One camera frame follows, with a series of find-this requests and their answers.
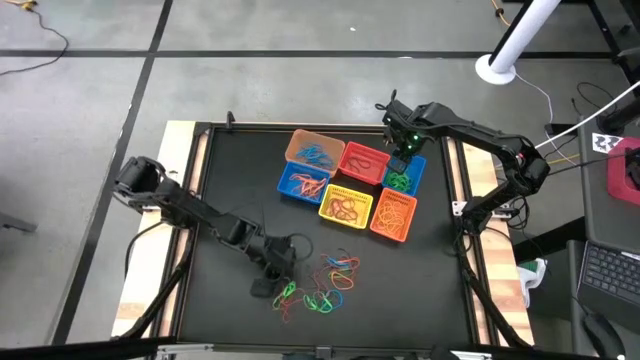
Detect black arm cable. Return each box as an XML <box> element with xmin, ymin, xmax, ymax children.
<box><xmin>287</xmin><ymin>232</ymin><xmax>315</xmax><ymax>262</ymax></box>

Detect grey floor object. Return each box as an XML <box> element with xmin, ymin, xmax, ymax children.
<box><xmin>0</xmin><ymin>211</ymin><xmax>39</xmax><ymax>235</ymax></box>

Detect red rubber band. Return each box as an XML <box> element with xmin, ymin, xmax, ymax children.
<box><xmin>277</xmin><ymin>298</ymin><xmax>302</xmax><ymax>324</ymax></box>
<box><xmin>326</xmin><ymin>197</ymin><xmax>362</xmax><ymax>225</ymax></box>

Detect white green object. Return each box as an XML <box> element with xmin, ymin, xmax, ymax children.
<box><xmin>516</xmin><ymin>256</ymin><xmax>550</xmax><ymax>310</ymax></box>

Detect dark grey desk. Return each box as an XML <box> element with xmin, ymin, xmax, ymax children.
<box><xmin>577</xmin><ymin>115</ymin><xmax>640</xmax><ymax>241</ymax></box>

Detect white pole with round base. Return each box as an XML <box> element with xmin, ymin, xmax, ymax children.
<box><xmin>473</xmin><ymin>0</ymin><xmax>562</xmax><ymax>86</ymax></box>

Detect black laptop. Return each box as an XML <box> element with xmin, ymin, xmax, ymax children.
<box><xmin>576</xmin><ymin>238</ymin><xmax>640</xmax><ymax>329</ymax></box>

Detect peach plastic bin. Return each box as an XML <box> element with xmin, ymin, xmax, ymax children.
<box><xmin>283</xmin><ymin>128</ymin><xmax>347</xmax><ymax>177</ymax></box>

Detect black stand base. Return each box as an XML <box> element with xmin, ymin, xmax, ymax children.
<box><xmin>596</xmin><ymin>97</ymin><xmax>640</xmax><ymax>135</ymax></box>

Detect red plastic container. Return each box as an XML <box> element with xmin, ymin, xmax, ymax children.
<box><xmin>606</xmin><ymin>136</ymin><xmax>640</xmax><ymax>208</ymax></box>

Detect blue plastic basket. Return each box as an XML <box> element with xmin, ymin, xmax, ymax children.
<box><xmin>381</xmin><ymin>153</ymin><xmax>428</xmax><ymax>198</ymax></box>
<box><xmin>276</xmin><ymin>160</ymin><xmax>332</xmax><ymax>206</ymax></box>

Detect yellow plastic basket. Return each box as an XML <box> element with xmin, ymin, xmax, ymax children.
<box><xmin>317</xmin><ymin>183</ymin><xmax>375</xmax><ymax>230</ymax></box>

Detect white metal bracket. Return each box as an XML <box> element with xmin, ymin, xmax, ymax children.
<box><xmin>449</xmin><ymin>349</ymin><xmax>495</xmax><ymax>360</ymax></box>
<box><xmin>156</xmin><ymin>342</ymin><xmax>215</xmax><ymax>359</ymax></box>

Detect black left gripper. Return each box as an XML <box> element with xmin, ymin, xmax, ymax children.
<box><xmin>244</xmin><ymin>232</ymin><xmax>300</xmax><ymax>300</ymax></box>

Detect white black marker tag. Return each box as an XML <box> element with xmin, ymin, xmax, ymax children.
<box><xmin>591</xmin><ymin>131</ymin><xmax>625</xmax><ymax>155</ymax></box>

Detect pile of coloured rubber bands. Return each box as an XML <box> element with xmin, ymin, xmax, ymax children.
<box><xmin>312</xmin><ymin>255</ymin><xmax>362</xmax><ymax>289</ymax></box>

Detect black frame crossbar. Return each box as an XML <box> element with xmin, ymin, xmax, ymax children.
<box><xmin>0</xmin><ymin>335</ymin><xmax>640</xmax><ymax>360</ymax></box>

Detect red plastic basket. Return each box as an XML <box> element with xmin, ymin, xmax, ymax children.
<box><xmin>337</xmin><ymin>140</ymin><xmax>392</xmax><ymax>187</ymax></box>

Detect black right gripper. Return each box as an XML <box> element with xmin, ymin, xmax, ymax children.
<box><xmin>374</xmin><ymin>89</ymin><xmax>427</xmax><ymax>176</ymax></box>

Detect orange rubber band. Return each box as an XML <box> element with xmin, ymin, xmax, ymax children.
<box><xmin>329</xmin><ymin>270</ymin><xmax>357</xmax><ymax>292</ymax></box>

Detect black computer mouse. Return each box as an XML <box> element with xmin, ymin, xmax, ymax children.
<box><xmin>581</xmin><ymin>312</ymin><xmax>627</xmax><ymax>360</ymax></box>

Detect black floor cable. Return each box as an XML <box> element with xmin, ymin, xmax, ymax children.
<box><xmin>0</xmin><ymin>7</ymin><xmax>70</xmax><ymax>77</ymax></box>

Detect thin white cable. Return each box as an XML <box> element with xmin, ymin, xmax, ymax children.
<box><xmin>513</xmin><ymin>71</ymin><xmax>581</xmax><ymax>167</ymax></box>

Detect thick white cable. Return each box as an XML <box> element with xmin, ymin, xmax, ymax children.
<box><xmin>533</xmin><ymin>79</ymin><xmax>640</xmax><ymax>150</ymax></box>

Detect orange rubber bands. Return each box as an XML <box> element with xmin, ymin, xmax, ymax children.
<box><xmin>289</xmin><ymin>173</ymin><xmax>327</xmax><ymax>201</ymax></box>

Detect yellow rubber band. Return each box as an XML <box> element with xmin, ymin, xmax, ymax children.
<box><xmin>375</xmin><ymin>199</ymin><xmax>410</xmax><ymax>236</ymax></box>

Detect orange plastic basket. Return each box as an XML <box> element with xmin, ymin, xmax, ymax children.
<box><xmin>368</xmin><ymin>187</ymin><xmax>419</xmax><ymax>244</ymax></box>

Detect black power adapter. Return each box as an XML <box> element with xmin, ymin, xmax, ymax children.
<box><xmin>543</xmin><ymin>122</ymin><xmax>580</xmax><ymax>137</ymax></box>

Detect black coiled cable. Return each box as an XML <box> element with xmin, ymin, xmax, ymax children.
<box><xmin>571</xmin><ymin>81</ymin><xmax>620</xmax><ymax>119</ymax></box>

